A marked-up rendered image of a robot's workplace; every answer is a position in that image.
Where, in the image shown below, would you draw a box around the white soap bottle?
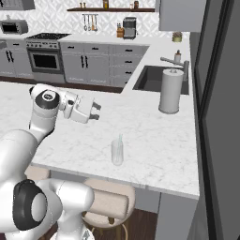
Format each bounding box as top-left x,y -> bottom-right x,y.
173,49 -> 183,64

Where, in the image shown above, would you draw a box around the grey tap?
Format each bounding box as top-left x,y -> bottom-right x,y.
159,55 -> 190,83

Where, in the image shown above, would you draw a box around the dark grey sink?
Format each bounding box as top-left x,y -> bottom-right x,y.
132,64 -> 190,96

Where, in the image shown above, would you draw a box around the green potted plant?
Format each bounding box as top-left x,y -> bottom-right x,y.
172,30 -> 184,43

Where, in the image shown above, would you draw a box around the dark grey fridge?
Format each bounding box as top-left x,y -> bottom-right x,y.
186,0 -> 240,240

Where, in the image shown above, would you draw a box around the grey base cupboard run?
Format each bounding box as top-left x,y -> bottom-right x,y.
60,41 -> 150,89

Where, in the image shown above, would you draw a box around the grey toaster oven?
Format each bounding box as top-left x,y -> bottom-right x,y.
0,19 -> 29,36

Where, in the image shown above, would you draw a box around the rail with hanging tools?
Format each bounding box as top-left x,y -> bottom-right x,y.
82,13 -> 99,33

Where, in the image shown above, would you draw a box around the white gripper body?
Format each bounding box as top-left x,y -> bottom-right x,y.
70,96 -> 96,125

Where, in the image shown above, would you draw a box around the beige padded stool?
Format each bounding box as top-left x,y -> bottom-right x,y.
24,165 -> 52,182
81,177 -> 137,240

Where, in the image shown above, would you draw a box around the grey extractor hood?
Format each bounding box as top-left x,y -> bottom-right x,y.
0,0 -> 37,11

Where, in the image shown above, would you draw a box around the grey wall cupboard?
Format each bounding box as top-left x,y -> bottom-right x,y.
157,0 -> 208,33

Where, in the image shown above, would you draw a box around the white paper towel roll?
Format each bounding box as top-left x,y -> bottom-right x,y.
157,67 -> 185,115

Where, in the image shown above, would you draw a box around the steel oven with hob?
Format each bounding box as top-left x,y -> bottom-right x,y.
24,32 -> 72,84

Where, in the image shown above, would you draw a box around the grey coffee machine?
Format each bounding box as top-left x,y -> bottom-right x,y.
122,16 -> 138,40

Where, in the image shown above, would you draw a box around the clear glass cup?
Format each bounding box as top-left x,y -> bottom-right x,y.
111,139 -> 125,167

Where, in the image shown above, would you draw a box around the brown knife block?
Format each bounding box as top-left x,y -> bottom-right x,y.
116,22 -> 125,38

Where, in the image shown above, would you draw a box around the dark wooden wall shelf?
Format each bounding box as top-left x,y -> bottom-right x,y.
66,7 -> 157,13

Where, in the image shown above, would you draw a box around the grey base cupboards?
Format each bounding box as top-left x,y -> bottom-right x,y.
0,38 -> 34,80

